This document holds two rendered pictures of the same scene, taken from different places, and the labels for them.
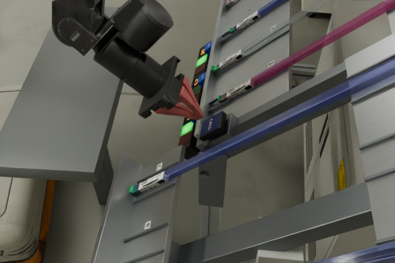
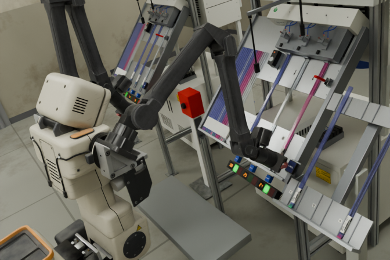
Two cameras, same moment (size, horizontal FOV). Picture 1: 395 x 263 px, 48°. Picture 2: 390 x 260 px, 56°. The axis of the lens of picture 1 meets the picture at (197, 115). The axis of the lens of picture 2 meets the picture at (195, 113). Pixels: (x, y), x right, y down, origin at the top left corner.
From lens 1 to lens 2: 1.02 m
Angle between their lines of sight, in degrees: 34
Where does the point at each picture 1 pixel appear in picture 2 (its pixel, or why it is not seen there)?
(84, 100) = (206, 217)
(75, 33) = (251, 150)
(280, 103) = (308, 141)
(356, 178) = (332, 163)
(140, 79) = (271, 157)
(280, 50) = (281, 132)
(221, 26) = not seen: hidden behind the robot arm
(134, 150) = not seen: outside the picture
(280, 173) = (270, 221)
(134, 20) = (263, 135)
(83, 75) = (190, 211)
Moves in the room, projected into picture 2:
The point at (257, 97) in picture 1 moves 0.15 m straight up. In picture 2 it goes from (292, 150) to (289, 119)
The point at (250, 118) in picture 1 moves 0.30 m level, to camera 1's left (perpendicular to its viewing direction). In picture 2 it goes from (301, 154) to (252, 194)
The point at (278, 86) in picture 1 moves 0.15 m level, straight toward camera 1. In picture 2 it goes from (297, 140) to (322, 155)
